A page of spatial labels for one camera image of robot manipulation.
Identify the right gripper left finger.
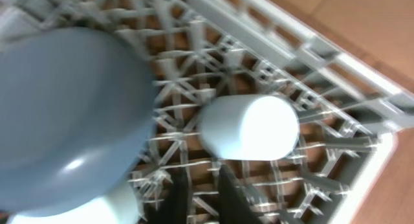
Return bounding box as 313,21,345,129
151,168,191,224

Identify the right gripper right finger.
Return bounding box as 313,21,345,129
217,164,262,224

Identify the light blue bowl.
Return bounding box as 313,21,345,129
6,182,143,224

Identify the light blue plastic cup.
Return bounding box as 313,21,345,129
197,95,300,161

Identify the dark blue plate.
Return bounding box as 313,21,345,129
1,27,157,216

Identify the grey dishwasher rack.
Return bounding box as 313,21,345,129
1,0,413,223

